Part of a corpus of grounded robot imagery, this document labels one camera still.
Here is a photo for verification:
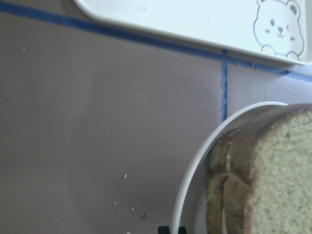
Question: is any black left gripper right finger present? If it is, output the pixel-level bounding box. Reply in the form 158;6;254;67
178;227;187;234

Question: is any bread slice on plate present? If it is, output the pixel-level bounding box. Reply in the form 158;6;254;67
206;132;234;234

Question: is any bread slice from board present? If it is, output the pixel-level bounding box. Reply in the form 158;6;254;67
229;103;312;234

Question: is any cream rectangular tray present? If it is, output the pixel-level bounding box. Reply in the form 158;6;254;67
76;0;312;65

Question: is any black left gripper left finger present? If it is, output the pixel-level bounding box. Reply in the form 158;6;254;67
157;226;170;234

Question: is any white round plate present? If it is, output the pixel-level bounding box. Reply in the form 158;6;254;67
172;101;290;234

